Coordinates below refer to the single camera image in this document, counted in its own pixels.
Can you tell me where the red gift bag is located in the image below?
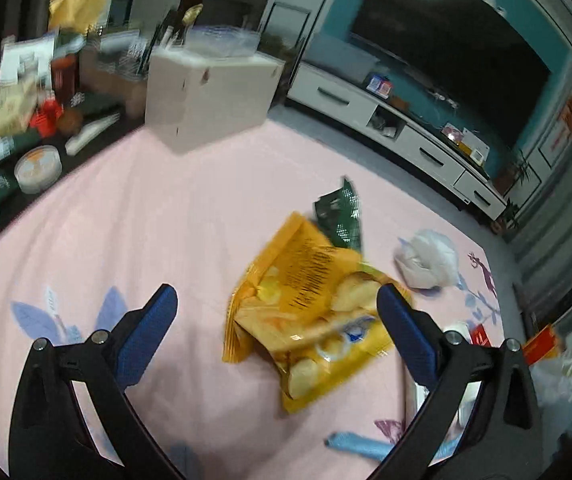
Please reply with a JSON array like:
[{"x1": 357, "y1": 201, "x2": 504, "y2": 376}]
[{"x1": 522, "y1": 324, "x2": 564, "y2": 366}]

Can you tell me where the yellow chips bag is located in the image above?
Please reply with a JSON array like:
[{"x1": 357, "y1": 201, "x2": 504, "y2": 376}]
[{"x1": 222, "y1": 212, "x2": 412, "y2": 414}]

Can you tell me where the blue cloth rag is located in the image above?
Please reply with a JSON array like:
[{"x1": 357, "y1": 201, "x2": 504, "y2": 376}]
[{"x1": 324, "y1": 432, "x2": 461, "y2": 464}]

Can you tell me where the white side cabinet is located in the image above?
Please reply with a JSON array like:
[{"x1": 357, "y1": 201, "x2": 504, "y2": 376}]
[{"x1": 145, "y1": 48, "x2": 285, "y2": 154}]

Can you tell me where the round white tin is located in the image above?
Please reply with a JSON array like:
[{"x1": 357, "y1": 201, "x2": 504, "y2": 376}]
[{"x1": 14, "y1": 145, "x2": 62, "y2": 195}]

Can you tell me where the pink printed tablecloth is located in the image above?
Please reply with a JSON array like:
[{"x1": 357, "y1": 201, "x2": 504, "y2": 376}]
[{"x1": 0, "y1": 122, "x2": 504, "y2": 479}]

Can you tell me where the black flat television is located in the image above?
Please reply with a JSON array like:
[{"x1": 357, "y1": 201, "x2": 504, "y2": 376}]
[{"x1": 351, "y1": 0, "x2": 551, "y2": 148}]

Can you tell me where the white plastic bag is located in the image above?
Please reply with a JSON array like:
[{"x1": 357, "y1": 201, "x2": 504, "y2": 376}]
[{"x1": 530, "y1": 350, "x2": 572, "y2": 438}]

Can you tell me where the white tissue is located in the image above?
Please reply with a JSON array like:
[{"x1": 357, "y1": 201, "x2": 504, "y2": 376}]
[{"x1": 393, "y1": 229, "x2": 458, "y2": 289}]

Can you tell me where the green snack bag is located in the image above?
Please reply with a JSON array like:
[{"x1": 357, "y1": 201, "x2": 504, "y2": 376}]
[{"x1": 314, "y1": 177, "x2": 362, "y2": 252}]

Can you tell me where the red cigarette box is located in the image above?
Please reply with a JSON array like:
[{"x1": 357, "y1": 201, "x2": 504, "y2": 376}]
[{"x1": 469, "y1": 324, "x2": 492, "y2": 348}]

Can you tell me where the white TV cabinet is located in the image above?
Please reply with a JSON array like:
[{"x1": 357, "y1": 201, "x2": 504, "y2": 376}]
[{"x1": 288, "y1": 63, "x2": 507, "y2": 220}]

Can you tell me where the potted green plant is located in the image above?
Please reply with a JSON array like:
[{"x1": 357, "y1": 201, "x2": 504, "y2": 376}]
[{"x1": 492, "y1": 198, "x2": 520, "y2": 235}]

